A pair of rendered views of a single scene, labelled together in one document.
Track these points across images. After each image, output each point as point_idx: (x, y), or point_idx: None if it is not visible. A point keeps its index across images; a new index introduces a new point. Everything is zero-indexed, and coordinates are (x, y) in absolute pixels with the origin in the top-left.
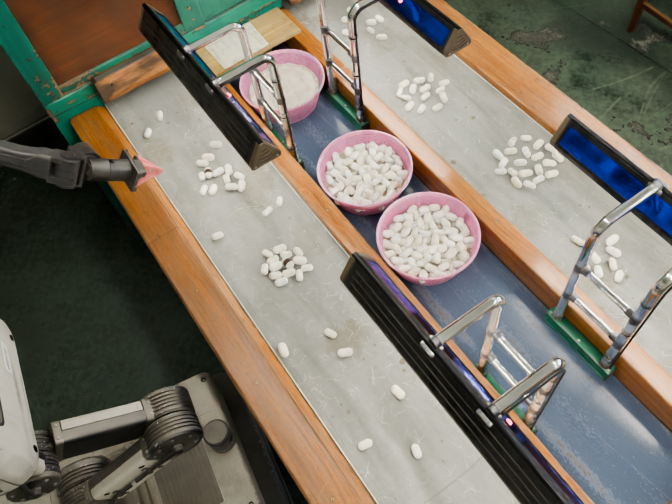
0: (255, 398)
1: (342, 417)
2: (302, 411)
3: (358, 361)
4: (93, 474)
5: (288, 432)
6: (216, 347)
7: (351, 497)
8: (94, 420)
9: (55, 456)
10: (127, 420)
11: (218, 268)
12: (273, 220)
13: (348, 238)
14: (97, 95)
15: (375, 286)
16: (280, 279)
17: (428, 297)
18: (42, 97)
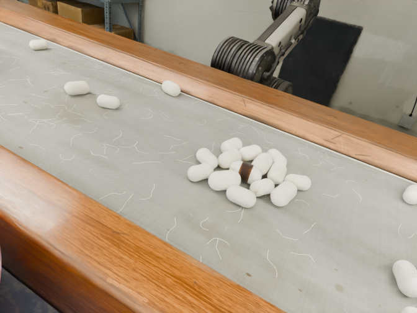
0: (175, 57)
1: (71, 61)
2: (118, 51)
3: (54, 89)
4: (271, 84)
5: (127, 44)
6: (249, 81)
7: (50, 23)
8: (286, 19)
9: (286, 7)
10: (267, 31)
11: (345, 157)
12: (367, 266)
13: (116, 238)
14: None
15: None
16: (234, 141)
17: None
18: None
